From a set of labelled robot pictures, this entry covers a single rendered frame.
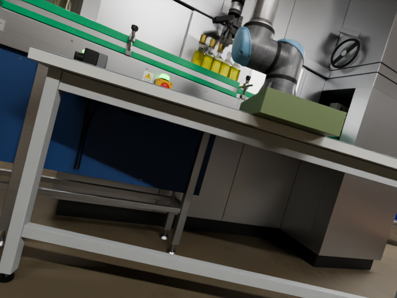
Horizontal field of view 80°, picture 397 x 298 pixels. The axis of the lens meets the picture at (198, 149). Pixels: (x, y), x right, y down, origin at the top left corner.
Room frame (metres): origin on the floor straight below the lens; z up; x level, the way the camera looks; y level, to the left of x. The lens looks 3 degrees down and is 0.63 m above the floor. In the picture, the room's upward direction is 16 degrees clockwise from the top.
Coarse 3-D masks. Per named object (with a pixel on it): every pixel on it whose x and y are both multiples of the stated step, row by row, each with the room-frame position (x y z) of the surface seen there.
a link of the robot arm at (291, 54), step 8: (280, 40) 0.86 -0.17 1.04; (288, 40) 0.84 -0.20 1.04; (280, 48) 0.82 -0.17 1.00; (288, 48) 0.83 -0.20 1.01; (296, 48) 0.83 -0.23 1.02; (280, 56) 0.82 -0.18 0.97; (288, 56) 0.83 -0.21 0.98; (296, 56) 0.83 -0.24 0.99; (304, 56) 0.87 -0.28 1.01; (272, 64) 0.83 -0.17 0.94; (280, 64) 0.83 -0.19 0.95; (288, 64) 0.83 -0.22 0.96; (296, 64) 0.84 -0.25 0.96; (264, 72) 0.87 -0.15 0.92; (272, 72) 0.85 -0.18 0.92; (280, 72) 0.83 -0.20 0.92; (288, 72) 0.83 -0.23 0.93; (296, 72) 0.84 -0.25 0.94
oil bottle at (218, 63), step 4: (216, 56) 1.31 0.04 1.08; (220, 56) 1.33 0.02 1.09; (216, 60) 1.31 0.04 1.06; (220, 60) 1.32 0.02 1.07; (216, 64) 1.31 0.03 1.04; (220, 64) 1.32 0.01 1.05; (212, 68) 1.31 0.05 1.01; (216, 68) 1.32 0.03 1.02; (220, 68) 1.32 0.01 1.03; (216, 72) 1.32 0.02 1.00
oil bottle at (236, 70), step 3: (234, 63) 1.37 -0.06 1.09; (234, 66) 1.36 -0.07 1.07; (237, 66) 1.36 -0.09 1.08; (234, 69) 1.36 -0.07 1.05; (237, 69) 1.37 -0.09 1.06; (240, 69) 1.38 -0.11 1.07; (231, 72) 1.36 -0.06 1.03; (234, 72) 1.36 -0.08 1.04; (237, 72) 1.37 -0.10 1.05; (231, 75) 1.35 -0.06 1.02; (234, 75) 1.36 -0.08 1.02; (237, 75) 1.37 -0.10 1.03; (231, 78) 1.36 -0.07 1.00; (234, 78) 1.36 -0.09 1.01; (237, 78) 1.37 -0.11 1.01
